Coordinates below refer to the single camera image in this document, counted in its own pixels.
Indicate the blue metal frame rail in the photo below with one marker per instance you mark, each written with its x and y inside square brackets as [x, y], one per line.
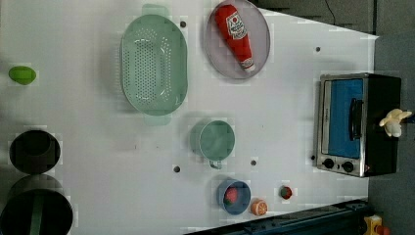
[338, 219]

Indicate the orange slice toy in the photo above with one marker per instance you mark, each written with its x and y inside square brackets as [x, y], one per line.
[259, 207]

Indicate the yellow plush peeled banana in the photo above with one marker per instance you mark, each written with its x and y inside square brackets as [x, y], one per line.
[391, 122]

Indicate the silver black toaster oven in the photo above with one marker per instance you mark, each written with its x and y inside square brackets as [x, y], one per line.
[350, 139]

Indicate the blue bowl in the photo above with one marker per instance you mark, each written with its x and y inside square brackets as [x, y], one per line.
[244, 196]

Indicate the red toy strawberry in bowl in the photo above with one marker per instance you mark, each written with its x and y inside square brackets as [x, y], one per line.
[230, 196]

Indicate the grey round plate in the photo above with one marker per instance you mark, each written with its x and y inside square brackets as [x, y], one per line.
[221, 56]

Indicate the green mug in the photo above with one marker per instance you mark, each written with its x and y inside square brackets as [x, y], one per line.
[213, 140]

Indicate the red toy strawberry on table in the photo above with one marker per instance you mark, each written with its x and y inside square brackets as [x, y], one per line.
[286, 192]

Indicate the red ketchup bottle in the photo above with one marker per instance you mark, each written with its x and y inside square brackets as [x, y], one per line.
[235, 34]

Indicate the green plastic colander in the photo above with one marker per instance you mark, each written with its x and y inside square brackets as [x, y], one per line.
[153, 65]

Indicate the yellow red emergency button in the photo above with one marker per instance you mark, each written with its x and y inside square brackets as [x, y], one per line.
[375, 226]

